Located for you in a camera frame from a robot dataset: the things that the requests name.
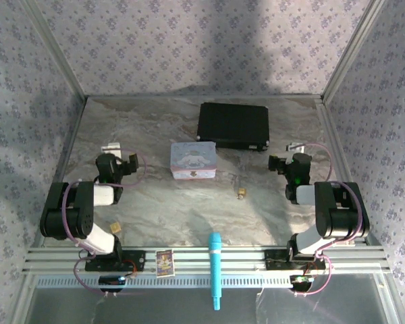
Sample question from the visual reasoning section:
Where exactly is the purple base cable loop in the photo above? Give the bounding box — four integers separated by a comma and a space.
292, 252, 333, 298
73, 248, 129, 298

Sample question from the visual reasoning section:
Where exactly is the small picture card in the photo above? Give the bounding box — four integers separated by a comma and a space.
155, 248, 175, 278

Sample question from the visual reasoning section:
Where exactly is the grey metal panel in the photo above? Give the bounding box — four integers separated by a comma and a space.
23, 286, 398, 324

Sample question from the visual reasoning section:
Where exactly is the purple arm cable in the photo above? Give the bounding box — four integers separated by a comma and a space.
62, 149, 148, 244
302, 142, 367, 250

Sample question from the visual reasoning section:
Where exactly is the aluminium mounting rail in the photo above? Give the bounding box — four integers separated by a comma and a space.
22, 246, 391, 274

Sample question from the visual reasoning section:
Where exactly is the small controller board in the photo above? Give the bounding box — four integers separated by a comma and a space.
97, 275, 128, 293
289, 273, 315, 292

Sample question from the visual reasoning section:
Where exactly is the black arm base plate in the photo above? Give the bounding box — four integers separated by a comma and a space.
265, 248, 327, 271
84, 249, 146, 273

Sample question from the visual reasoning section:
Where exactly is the aluminium frame post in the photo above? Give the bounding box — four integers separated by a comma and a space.
322, 0, 391, 102

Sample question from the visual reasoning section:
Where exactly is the aluminium side rail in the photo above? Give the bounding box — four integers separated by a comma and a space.
319, 97, 387, 271
28, 96, 88, 250

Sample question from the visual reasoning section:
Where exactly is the black rectangular case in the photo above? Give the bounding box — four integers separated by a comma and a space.
196, 102, 270, 153

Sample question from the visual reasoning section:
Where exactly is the pastel cartoon tin box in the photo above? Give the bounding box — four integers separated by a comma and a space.
169, 141, 217, 180

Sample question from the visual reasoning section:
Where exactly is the slotted grey cable duct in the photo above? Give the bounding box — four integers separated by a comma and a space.
35, 273, 379, 290

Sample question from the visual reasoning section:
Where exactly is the blue marker pen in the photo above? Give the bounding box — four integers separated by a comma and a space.
207, 232, 223, 311

